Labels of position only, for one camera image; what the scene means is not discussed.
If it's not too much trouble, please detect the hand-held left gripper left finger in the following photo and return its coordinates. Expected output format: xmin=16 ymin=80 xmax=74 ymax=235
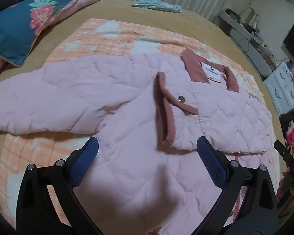
xmin=16 ymin=136 xmax=104 ymax=235

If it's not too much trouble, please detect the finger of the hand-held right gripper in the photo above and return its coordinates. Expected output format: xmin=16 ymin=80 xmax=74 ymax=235
xmin=274 ymin=140 xmax=294 ymax=180

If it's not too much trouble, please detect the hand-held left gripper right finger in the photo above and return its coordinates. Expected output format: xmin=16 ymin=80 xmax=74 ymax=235
xmin=193 ymin=136 xmax=279 ymax=235

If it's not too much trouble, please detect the pink quilted jacket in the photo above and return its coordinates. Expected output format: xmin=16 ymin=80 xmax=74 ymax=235
xmin=0 ymin=49 xmax=273 ymax=235

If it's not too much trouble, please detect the white drawer cabinet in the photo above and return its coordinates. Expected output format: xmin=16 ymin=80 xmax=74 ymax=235
xmin=263 ymin=62 xmax=294 ymax=116

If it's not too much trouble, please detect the grey desk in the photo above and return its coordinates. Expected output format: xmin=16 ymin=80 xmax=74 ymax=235
xmin=217 ymin=13 xmax=274 ymax=78

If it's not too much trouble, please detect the orange plaid blanket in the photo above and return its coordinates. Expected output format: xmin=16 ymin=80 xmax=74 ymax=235
xmin=0 ymin=17 xmax=285 ymax=235

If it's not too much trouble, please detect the bed with tan sheet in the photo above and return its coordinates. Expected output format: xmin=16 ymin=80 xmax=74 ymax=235
xmin=0 ymin=0 xmax=288 ymax=201

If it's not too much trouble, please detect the blue floral quilt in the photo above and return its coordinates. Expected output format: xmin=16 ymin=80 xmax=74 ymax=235
xmin=0 ymin=0 xmax=113 ymax=68

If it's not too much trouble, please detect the light blue cloth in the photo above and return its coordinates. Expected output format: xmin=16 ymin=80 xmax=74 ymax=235
xmin=124 ymin=0 xmax=182 ymax=14

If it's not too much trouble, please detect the metal wire rack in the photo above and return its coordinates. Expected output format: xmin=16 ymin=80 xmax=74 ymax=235
xmin=240 ymin=7 xmax=260 ymax=31

